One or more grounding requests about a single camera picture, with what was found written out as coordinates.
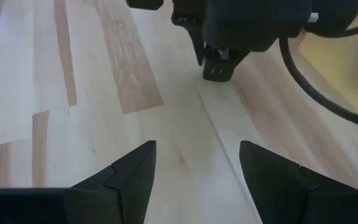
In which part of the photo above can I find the yellow translucent plastic bin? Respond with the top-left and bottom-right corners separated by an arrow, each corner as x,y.
298,26 -> 358,119

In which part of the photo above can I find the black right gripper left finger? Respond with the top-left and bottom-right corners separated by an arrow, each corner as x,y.
62,139 -> 157,224

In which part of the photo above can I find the black left wrist camera cable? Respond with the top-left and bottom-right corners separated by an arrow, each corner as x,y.
277,18 -> 358,131

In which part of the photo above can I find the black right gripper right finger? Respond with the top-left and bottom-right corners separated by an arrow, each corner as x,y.
239,139 -> 358,224

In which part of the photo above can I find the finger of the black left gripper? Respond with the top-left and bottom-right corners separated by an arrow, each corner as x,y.
171,14 -> 206,67
230,48 -> 251,68

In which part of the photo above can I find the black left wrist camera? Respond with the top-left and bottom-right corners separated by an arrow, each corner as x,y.
305,0 -> 358,38

